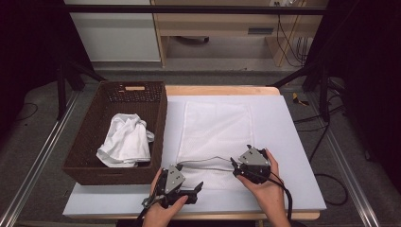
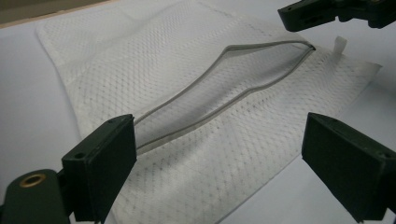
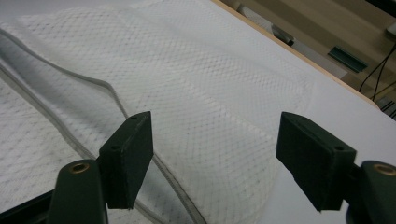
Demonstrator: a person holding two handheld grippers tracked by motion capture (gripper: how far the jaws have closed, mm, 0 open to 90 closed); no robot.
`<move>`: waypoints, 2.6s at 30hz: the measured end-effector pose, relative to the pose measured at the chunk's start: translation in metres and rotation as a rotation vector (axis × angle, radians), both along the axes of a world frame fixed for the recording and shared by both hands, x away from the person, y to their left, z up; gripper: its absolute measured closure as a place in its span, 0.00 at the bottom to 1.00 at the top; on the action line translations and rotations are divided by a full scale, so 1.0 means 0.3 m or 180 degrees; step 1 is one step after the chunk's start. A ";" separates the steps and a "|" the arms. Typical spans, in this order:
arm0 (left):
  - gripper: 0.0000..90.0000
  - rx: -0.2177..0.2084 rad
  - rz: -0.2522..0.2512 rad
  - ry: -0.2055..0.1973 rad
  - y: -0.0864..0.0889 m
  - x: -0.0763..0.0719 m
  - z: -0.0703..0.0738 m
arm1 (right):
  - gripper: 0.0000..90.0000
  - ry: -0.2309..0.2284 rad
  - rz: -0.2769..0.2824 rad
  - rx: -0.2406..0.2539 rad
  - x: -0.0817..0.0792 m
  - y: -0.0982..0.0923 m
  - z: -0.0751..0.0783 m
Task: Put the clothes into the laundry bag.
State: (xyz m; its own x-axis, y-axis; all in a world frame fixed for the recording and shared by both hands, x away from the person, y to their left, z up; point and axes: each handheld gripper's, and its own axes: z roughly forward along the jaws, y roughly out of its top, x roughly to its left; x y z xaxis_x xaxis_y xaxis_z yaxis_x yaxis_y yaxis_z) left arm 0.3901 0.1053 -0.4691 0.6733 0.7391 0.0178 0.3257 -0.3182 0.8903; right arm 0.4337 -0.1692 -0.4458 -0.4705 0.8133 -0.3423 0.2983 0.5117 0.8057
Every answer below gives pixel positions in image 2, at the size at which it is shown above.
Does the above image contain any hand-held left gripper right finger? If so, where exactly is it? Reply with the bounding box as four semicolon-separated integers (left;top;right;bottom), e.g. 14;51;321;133
301;112;396;224

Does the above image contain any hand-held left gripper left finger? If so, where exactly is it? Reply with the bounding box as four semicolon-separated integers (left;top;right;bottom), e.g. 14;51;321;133
61;113;138;223

